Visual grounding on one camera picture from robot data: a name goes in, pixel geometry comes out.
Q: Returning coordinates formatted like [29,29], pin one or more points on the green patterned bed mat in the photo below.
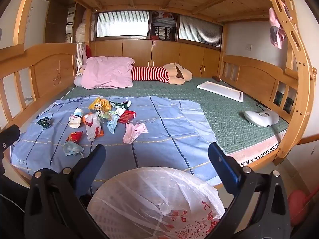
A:
[224,109]

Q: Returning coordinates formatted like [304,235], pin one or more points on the red snack packet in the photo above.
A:
[74,137]

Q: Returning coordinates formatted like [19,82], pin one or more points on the person's leg dark pants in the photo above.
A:
[12,219]

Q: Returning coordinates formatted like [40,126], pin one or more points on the white mesh waste bin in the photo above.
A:
[124,199]

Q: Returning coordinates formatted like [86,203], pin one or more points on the white handheld device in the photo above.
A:
[261,117]

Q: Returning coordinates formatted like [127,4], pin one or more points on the wooden shelf unit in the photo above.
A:
[56,17]

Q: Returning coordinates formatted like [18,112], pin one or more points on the light blue face mask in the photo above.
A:
[72,149]

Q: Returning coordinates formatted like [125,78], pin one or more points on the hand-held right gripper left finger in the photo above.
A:
[91,165]

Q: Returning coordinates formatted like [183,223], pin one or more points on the red box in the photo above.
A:
[127,117]

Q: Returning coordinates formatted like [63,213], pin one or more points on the pink fringed bed sheet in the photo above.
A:
[254,154]

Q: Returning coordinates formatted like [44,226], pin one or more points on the light blue pillow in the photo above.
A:
[78,81]

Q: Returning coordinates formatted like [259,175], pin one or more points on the wooden bunk bed frame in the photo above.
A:
[47,67]

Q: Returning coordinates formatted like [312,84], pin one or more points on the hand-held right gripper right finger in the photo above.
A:
[221,165]

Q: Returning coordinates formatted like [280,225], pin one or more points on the plush doll striped shirt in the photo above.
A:
[149,73]

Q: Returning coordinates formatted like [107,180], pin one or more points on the white bundled bag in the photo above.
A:
[80,32]

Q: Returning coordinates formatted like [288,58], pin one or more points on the dark green small packet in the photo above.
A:
[44,122]

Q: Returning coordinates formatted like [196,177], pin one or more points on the white framed board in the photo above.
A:
[216,89]

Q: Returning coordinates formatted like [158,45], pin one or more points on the pink plastic bag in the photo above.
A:
[134,132]

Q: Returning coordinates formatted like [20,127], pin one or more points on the wooden wall cabinet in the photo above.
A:
[139,52]

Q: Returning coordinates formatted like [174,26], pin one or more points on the yellow snack bag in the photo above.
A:
[98,104]

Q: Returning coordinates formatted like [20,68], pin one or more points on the white red shopping bag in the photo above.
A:
[163,16]

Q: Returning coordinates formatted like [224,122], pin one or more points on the ribbed glass window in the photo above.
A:
[122,24]
[199,31]

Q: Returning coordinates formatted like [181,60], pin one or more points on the wooden bunk ladder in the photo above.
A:
[300,54]

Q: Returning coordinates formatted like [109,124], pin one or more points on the red hanging cloth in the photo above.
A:
[88,51]

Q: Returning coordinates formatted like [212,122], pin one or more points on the pink hanging cloth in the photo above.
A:
[275,29]

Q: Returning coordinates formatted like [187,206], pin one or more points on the white red-print bin liner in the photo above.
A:
[179,194]

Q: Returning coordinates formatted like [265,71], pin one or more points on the white printed wrapper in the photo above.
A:
[121,110]

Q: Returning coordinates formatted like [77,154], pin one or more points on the striped tote bag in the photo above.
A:
[163,32]

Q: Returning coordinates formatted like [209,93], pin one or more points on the pink pillow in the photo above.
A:
[107,72]

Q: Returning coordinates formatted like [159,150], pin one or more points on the light blue wrapper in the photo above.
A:
[112,125]

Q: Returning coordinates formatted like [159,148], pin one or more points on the red plastic object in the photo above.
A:
[299,206]

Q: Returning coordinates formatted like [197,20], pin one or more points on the blue checked bed sheet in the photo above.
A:
[162,142]

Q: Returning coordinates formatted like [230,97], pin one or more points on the white orange plastic bag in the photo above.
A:
[91,129]

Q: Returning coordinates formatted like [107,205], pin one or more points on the white paper cup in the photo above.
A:
[74,121]

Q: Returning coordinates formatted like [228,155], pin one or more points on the white striped hanging cloth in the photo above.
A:
[79,54]

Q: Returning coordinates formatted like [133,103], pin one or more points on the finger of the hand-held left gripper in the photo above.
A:
[10,135]

